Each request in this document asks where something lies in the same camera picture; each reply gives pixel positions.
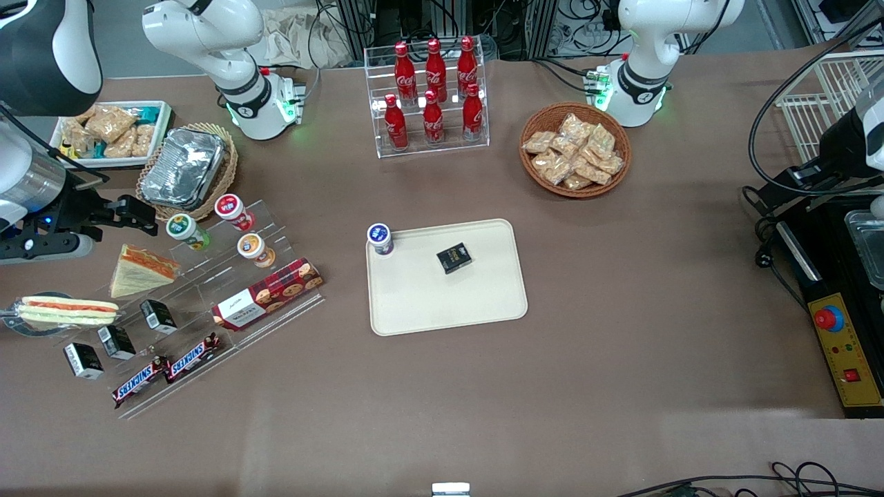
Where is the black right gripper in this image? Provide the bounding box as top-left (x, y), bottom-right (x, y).
top-left (0, 190), bottom-right (159, 264)

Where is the triangular sandwich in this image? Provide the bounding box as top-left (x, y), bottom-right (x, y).
top-left (110, 244), bottom-right (182, 299)

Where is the long hot dog sandwich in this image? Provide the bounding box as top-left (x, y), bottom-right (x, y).
top-left (19, 296), bottom-right (119, 329)

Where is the beige plastic tray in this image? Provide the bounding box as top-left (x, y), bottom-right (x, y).
top-left (365, 219), bottom-right (529, 337)

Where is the green lid yogurt cup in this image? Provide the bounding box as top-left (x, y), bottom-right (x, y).
top-left (166, 213), bottom-right (210, 251)

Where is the black appliance base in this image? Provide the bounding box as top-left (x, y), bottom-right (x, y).
top-left (773, 197), bottom-right (884, 419)

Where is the aluminium foil container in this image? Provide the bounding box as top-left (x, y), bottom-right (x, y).
top-left (141, 127), bottom-right (229, 211)

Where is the stainless steel pan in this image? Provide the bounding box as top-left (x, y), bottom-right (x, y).
top-left (844, 211), bottom-right (884, 291)

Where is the white rectangular bin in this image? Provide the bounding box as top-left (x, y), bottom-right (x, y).
top-left (50, 101), bottom-right (173, 170)

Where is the clear acrylic tiered display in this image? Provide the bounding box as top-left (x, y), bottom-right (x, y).
top-left (52, 199), bottom-right (327, 420)

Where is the red lid yogurt cup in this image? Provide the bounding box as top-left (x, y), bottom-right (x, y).
top-left (214, 193), bottom-right (255, 232)

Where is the small black box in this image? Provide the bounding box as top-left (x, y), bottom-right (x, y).
top-left (97, 324), bottom-right (136, 360)
top-left (140, 299), bottom-right (178, 335)
top-left (63, 343), bottom-right (104, 380)
top-left (436, 242), bottom-right (473, 275)

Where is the oval wicker basket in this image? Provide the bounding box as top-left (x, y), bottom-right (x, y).
top-left (136, 123), bottom-right (239, 222)

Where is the orange lid yogurt cup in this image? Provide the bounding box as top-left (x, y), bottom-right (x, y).
top-left (237, 233), bottom-right (276, 269)

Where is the snickers chocolate bar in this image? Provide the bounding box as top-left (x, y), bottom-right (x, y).
top-left (164, 333), bottom-right (222, 384)
top-left (113, 356), bottom-right (170, 408)

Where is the red plaid cookie box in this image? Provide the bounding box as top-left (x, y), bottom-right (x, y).
top-left (211, 257), bottom-right (324, 331)

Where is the yellow control box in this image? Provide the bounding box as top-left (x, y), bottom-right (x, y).
top-left (807, 293), bottom-right (884, 409)

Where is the crumpled beige cloth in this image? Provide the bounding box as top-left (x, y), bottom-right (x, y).
top-left (259, 7), bottom-right (353, 70)

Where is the blue lid yogurt cup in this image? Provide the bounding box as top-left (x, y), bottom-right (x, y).
top-left (367, 222), bottom-right (395, 257)

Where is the red coca-cola bottle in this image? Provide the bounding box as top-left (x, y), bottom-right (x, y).
top-left (422, 90), bottom-right (445, 146)
top-left (457, 36), bottom-right (479, 97)
top-left (384, 94), bottom-right (408, 151)
top-left (425, 38), bottom-right (448, 103)
top-left (462, 84), bottom-right (484, 141)
top-left (394, 41), bottom-right (417, 104)

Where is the round wicker basket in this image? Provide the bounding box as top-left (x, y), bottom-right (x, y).
top-left (519, 102), bottom-right (633, 199)

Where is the clear acrylic bottle rack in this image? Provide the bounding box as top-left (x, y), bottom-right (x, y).
top-left (364, 43), bottom-right (490, 159)

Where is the black equipment rack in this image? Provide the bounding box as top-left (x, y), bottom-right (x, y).
top-left (335, 0), bottom-right (553, 59)

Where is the thick black cable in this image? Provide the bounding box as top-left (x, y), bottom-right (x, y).
top-left (749, 24), bottom-right (884, 201)

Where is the white wire rack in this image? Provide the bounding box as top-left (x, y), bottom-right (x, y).
top-left (775, 50), bottom-right (884, 166)

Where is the black cable with plug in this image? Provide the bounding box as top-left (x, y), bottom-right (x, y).
top-left (742, 186), bottom-right (809, 304)

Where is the looped black floor cable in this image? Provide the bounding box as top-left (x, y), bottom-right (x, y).
top-left (770, 461), bottom-right (840, 487)

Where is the long black floor cable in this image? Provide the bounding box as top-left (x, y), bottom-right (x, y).
top-left (615, 473), bottom-right (884, 497)

